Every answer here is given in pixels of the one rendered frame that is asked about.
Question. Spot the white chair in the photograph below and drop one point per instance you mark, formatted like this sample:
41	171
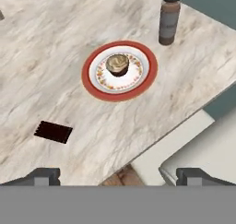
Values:
196	147

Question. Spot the brown cinnamon bottle black cap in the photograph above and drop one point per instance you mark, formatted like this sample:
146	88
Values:
169	18

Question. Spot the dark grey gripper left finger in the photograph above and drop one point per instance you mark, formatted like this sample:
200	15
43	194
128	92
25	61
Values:
46	175

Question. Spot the chocolate cupcake with cream frosting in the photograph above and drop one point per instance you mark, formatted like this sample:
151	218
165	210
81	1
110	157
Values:
117	64

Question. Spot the red rimmed floral plate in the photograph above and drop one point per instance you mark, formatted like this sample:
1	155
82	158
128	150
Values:
120	71

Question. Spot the dark brown chocolate bar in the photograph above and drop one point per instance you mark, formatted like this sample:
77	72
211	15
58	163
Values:
53	132

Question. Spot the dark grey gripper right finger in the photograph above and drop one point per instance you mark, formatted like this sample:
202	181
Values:
190	175

